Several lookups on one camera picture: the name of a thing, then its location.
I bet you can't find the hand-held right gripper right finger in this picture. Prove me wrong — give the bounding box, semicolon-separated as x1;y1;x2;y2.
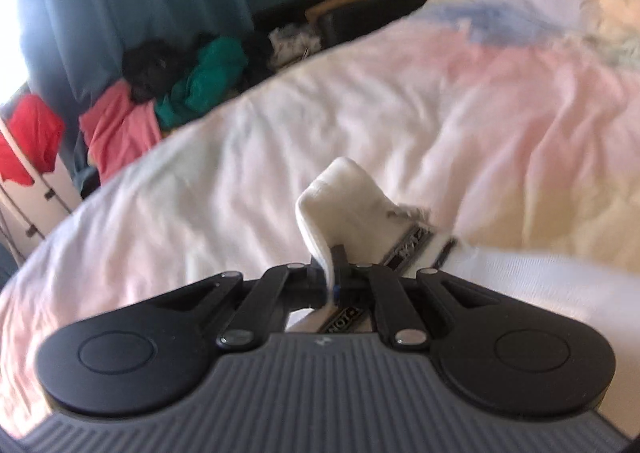
332;245;501;350

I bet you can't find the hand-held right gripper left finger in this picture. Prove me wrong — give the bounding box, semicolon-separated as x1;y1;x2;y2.
156;258;332;351

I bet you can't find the white garment with black band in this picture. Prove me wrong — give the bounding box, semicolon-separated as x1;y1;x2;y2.
287;157;640;439

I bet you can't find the pastel tie-dye bed blanket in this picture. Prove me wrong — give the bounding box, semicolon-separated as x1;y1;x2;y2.
0;0;640;440

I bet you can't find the green garment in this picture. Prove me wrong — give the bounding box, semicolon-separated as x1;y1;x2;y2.
154;36;249;130

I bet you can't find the white and grey garment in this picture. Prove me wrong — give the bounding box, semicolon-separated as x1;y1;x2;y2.
269;24;322;68

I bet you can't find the pink garment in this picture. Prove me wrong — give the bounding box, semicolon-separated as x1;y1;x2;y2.
79;81;163;184

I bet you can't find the white drying rack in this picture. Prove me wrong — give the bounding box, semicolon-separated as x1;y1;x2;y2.
0;119;83;254

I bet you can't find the red garment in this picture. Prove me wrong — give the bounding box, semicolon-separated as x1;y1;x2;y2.
0;94;67;186

